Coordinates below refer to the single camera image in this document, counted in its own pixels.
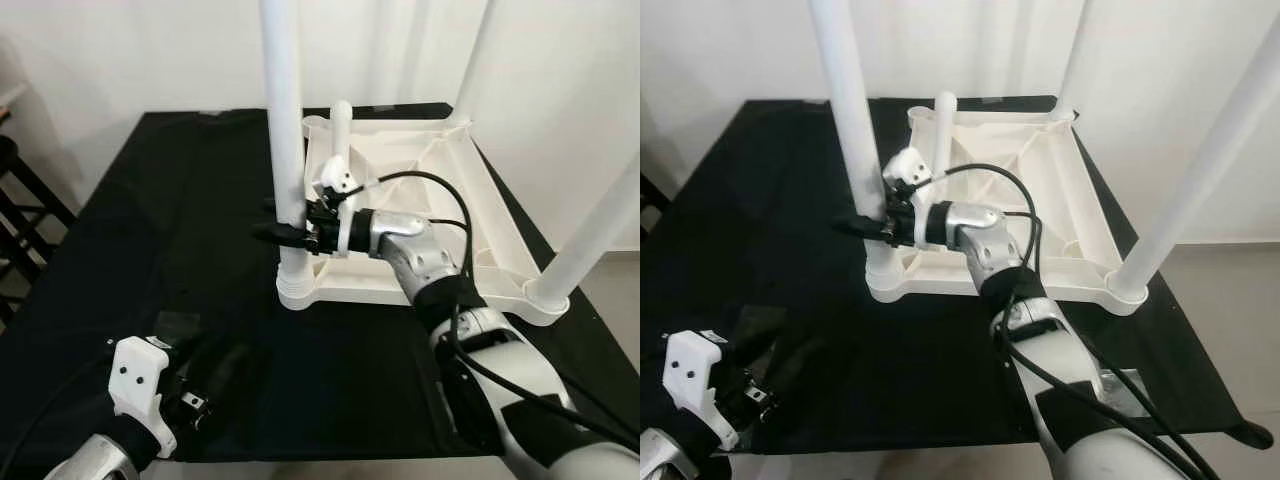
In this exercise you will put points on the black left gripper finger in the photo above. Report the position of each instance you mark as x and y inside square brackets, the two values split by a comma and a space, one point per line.
[750, 348]
[230, 372]
[190, 353]
[805, 368]

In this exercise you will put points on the white plastic children table top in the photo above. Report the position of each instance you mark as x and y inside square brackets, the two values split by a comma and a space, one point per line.
[1020, 160]
[440, 170]

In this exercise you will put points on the black tablecloth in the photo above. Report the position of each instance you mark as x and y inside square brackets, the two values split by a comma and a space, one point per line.
[150, 220]
[740, 200]

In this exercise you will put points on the crumpled clear plastic sheet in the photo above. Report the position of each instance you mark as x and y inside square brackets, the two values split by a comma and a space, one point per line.
[1130, 393]

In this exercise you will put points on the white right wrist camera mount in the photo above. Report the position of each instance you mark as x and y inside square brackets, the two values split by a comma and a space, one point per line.
[335, 178]
[908, 166]

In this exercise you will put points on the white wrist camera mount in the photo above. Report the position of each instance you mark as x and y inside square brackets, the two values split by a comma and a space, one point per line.
[692, 370]
[335, 178]
[908, 166]
[135, 375]

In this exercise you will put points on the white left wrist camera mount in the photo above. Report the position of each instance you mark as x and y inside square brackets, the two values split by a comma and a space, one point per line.
[135, 375]
[692, 370]

